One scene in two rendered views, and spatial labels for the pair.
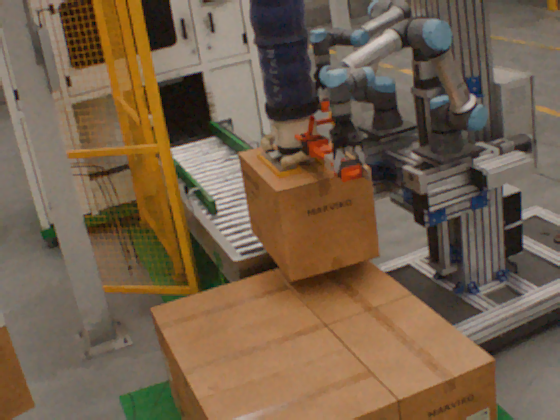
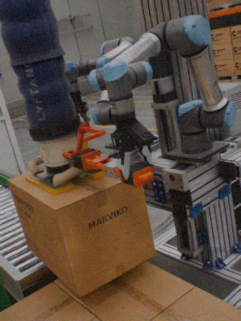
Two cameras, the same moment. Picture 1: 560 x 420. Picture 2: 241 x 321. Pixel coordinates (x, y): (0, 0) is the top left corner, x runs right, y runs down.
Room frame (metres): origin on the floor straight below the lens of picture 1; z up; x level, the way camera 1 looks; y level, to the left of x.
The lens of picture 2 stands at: (1.46, 0.11, 1.64)
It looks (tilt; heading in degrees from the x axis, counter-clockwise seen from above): 18 degrees down; 344
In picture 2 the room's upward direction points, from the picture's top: 12 degrees counter-clockwise
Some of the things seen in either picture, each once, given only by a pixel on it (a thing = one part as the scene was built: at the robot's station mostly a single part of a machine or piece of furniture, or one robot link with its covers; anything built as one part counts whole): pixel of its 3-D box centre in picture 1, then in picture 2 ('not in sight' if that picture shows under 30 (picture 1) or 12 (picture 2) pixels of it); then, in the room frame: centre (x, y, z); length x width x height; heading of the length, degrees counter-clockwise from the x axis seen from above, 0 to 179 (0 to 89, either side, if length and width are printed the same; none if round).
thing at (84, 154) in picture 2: (315, 145); (86, 158); (2.94, -0.17, 1.20); 0.10 x 0.08 x 0.06; 104
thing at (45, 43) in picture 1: (48, 56); not in sight; (3.80, 1.02, 1.62); 0.20 x 0.05 x 0.30; 18
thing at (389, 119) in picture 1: (386, 115); not in sight; (3.56, -0.56, 1.09); 0.15 x 0.15 x 0.10
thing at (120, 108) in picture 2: (339, 108); (122, 106); (2.61, -0.25, 1.43); 0.08 x 0.08 x 0.05
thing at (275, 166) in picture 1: (277, 159); (47, 178); (3.16, -0.01, 1.10); 0.34 x 0.10 x 0.05; 14
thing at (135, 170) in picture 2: (347, 170); (136, 175); (2.60, -0.25, 1.20); 0.08 x 0.07 x 0.05; 14
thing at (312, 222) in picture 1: (306, 202); (78, 215); (3.17, -0.11, 0.87); 0.60 x 0.40 x 0.40; 14
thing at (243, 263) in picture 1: (304, 244); (76, 251); (3.37, -0.07, 0.58); 0.70 x 0.03 x 0.06; 108
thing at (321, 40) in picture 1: (320, 41); (68, 72); (3.51, -0.29, 1.50); 0.09 x 0.08 x 0.11; 130
